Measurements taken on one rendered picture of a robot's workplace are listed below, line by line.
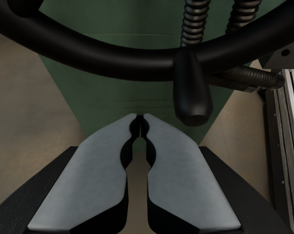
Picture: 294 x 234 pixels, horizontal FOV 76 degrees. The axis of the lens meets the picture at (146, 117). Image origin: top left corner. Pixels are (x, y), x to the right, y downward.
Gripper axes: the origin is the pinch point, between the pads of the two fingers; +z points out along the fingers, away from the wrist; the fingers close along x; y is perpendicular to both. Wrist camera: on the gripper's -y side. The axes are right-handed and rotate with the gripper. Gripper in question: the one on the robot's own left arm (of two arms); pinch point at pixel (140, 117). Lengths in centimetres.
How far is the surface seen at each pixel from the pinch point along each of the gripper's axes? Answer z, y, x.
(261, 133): 64, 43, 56
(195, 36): 10.3, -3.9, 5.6
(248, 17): 9.4, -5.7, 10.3
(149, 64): 4.7, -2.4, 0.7
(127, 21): 24.5, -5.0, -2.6
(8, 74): 96, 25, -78
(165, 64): 4.6, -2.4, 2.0
